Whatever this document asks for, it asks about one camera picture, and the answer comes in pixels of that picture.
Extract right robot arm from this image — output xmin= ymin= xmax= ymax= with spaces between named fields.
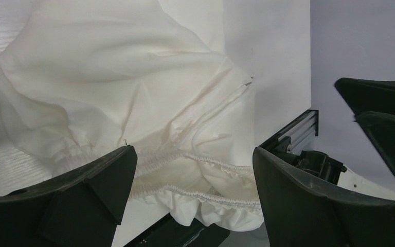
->
xmin=273 ymin=78 xmax=395 ymax=200

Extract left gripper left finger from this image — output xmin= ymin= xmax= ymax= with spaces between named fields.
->
xmin=0 ymin=146 xmax=137 ymax=246

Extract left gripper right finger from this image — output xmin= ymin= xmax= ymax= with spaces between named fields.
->
xmin=253 ymin=148 xmax=395 ymax=246

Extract white shorts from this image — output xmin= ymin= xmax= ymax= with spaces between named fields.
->
xmin=0 ymin=1 xmax=264 ymax=232

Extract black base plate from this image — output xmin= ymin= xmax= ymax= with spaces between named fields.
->
xmin=125 ymin=215 xmax=230 ymax=247

